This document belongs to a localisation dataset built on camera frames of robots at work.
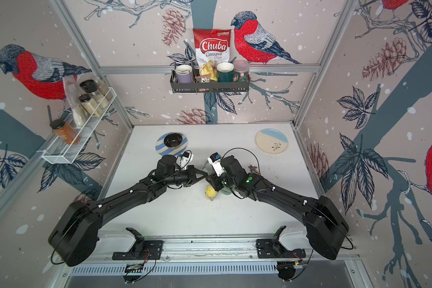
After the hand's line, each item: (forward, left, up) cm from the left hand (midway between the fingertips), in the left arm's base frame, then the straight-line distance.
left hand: (209, 172), depth 77 cm
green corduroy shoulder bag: (+4, +1, -3) cm, 5 cm away
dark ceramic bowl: (+30, +25, -15) cm, 42 cm away
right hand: (+1, +1, -4) cm, 4 cm away
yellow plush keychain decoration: (-5, 0, -10) cm, 11 cm away
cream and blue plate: (+34, -37, -19) cm, 54 cm away
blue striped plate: (+26, +32, -18) cm, 45 cm away
